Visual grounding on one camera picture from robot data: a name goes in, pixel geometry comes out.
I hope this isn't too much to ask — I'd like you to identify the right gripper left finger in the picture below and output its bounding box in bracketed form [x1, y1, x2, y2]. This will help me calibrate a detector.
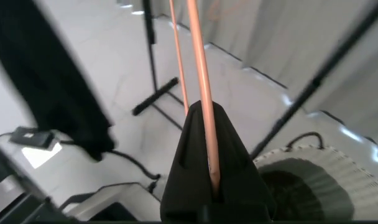
[160, 100, 214, 222]

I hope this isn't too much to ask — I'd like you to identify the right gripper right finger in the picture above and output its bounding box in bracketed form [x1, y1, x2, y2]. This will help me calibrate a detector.
[210, 101, 276, 222]

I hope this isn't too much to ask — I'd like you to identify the pink clothes hanger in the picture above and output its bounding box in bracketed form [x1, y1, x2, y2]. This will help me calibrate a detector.
[168, 0, 222, 191]

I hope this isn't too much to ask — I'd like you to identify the black garment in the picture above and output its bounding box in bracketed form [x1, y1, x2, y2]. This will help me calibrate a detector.
[0, 0, 116, 163]

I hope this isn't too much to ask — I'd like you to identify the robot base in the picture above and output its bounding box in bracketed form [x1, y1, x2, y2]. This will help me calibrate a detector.
[0, 142, 162, 224]

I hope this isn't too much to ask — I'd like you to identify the black clothes rack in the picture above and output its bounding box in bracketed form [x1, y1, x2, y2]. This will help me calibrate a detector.
[131, 0, 378, 160]

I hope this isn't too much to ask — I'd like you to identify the white laundry basket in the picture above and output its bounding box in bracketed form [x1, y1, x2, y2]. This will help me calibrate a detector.
[252, 131, 378, 222]

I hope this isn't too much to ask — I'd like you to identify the white curtain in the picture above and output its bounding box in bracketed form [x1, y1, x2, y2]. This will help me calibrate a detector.
[151, 0, 378, 147]

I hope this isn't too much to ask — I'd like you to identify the black power adapter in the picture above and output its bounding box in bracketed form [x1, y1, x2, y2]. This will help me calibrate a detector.
[9, 125, 55, 149]

